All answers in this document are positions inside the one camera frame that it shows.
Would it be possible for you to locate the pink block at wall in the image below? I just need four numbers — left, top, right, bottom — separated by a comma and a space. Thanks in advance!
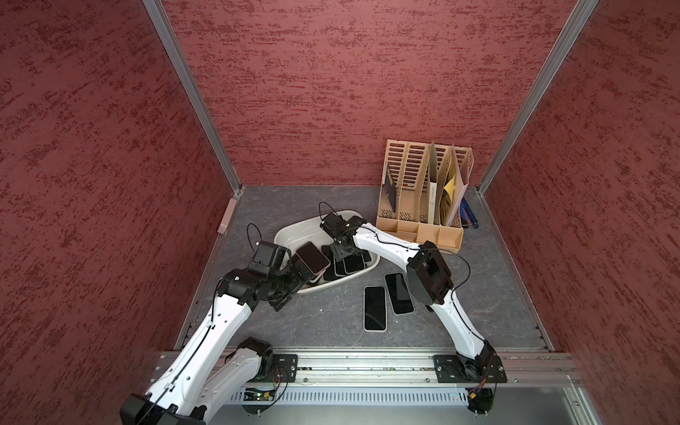
217, 198, 238, 235

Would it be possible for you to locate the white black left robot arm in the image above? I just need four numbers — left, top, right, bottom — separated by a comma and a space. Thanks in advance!
120, 262, 315, 424

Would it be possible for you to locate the right aluminium corner post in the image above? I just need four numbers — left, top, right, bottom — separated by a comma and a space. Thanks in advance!
477, 0, 599, 197

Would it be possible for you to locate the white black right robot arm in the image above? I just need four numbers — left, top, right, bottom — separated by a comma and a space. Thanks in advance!
321, 216, 506, 384

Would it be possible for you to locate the pink case phone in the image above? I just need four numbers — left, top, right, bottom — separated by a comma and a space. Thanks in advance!
296, 242, 330, 276

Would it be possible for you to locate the black phone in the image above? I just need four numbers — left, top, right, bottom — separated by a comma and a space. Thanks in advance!
384, 273, 414, 315

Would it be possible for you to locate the yellow paper envelope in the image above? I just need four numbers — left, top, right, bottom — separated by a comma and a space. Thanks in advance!
442, 176, 456, 204

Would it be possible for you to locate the beige file folder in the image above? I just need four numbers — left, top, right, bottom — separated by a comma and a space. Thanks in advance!
428, 143, 437, 224

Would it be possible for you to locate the white plastic storage box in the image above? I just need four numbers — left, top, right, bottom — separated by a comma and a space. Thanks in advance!
274, 216, 381, 294

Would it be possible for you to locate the aluminium corner post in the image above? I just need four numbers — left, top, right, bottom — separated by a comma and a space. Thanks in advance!
477, 0, 599, 197
143, 0, 243, 200

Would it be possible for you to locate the left aluminium corner post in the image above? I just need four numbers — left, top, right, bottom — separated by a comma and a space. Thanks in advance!
143, 0, 243, 200

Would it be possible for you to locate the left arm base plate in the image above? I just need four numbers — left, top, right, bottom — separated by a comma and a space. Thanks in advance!
263, 353, 299, 384

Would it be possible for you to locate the dark blue booklet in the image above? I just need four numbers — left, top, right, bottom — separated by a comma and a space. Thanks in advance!
382, 165, 398, 213

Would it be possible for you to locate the aluminium front rail frame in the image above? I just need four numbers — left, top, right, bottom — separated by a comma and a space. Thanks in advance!
132, 346, 601, 425

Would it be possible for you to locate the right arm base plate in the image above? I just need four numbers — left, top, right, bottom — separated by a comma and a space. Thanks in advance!
433, 354, 508, 384

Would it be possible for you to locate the beige plastic desk organizer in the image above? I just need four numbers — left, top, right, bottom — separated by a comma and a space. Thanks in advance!
376, 140, 464, 253

